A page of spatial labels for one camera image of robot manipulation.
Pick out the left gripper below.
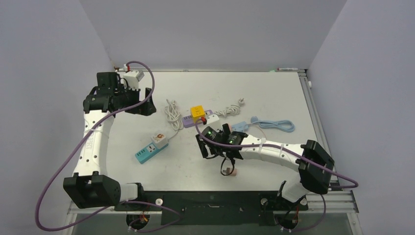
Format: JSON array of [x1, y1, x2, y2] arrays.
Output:
[[114, 84, 155, 117]]

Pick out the light blue power strip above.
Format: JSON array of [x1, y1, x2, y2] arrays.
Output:
[[231, 121, 249, 132]]

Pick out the yellow cube socket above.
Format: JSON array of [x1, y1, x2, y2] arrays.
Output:
[[190, 105, 206, 123]]

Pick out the purple power strip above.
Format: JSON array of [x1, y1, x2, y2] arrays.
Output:
[[182, 110, 213, 128]]

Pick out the white cube socket adapter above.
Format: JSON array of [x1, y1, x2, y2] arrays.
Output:
[[151, 131, 168, 148]]

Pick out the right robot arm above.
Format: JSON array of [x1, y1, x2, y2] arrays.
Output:
[[195, 126, 335, 210]]

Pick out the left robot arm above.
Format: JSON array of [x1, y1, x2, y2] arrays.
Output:
[[63, 70, 157, 211]]

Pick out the teal power strip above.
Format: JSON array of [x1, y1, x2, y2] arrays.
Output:
[[135, 143, 169, 164]]

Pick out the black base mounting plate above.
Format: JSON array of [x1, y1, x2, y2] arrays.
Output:
[[115, 191, 308, 226]]

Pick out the white coiled cable with plug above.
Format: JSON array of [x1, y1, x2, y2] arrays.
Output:
[[214, 98, 246, 118]]

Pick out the brown wall charger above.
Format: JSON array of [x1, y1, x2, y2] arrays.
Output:
[[223, 167, 237, 176]]

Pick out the white coiled cable left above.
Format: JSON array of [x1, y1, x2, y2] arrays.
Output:
[[163, 99, 185, 140]]

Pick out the light blue coiled cable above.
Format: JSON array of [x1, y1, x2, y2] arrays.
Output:
[[250, 116, 296, 134]]

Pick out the aluminium right frame rail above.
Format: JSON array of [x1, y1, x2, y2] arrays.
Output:
[[298, 69, 342, 191]]

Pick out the aluminium frame rail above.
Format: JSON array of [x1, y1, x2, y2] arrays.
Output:
[[67, 191, 358, 215], [298, 69, 342, 191]]

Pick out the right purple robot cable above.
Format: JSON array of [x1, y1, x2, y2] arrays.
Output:
[[194, 121, 360, 233]]

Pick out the aluminium front frame rail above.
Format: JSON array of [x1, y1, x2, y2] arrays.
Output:
[[67, 191, 358, 215]]

